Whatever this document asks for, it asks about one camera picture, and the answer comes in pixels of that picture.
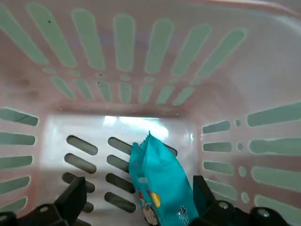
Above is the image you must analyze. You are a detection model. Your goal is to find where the teal snack packet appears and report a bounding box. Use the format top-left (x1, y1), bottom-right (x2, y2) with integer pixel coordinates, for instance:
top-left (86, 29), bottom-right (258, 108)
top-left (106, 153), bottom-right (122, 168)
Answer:
top-left (128, 130), bottom-right (199, 226)

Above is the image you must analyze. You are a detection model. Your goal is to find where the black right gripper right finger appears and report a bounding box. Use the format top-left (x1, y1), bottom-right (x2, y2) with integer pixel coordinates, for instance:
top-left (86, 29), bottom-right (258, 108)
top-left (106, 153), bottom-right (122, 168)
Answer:
top-left (188, 175), bottom-right (290, 226)

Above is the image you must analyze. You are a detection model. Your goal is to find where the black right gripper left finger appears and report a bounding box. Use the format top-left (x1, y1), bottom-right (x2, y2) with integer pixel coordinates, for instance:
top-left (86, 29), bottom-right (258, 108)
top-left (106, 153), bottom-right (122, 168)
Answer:
top-left (0, 176), bottom-right (87, 226)

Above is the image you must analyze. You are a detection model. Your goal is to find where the pink plastic basket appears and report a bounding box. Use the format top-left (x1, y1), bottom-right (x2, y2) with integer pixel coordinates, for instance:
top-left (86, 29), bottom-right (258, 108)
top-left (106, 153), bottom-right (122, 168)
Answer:
top-left (0, 0), bottom-right (301, 226)

